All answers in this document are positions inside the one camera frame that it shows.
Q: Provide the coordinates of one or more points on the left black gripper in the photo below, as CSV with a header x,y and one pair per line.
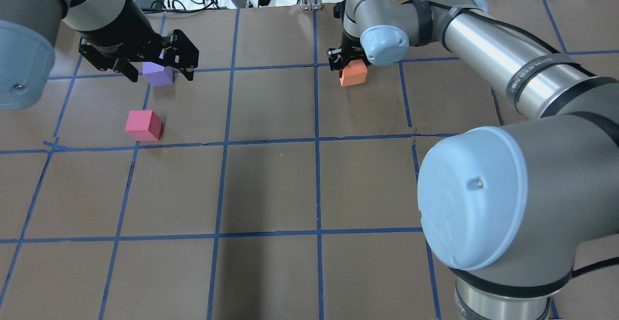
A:
x,y
122,34

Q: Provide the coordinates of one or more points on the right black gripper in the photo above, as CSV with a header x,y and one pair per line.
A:
x,y
340,60

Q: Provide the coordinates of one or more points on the orange foam cube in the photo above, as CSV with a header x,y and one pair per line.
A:
x,y
354,73

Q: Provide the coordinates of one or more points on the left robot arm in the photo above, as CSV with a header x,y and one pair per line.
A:
x,y
28,34

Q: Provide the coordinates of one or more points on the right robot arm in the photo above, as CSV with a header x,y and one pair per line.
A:
x,y
505,208

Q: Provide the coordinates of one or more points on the purple foam cube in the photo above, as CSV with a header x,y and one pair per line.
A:
x,y
157,75

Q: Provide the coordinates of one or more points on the pink foam cube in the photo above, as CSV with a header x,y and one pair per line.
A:
x,y
144,125

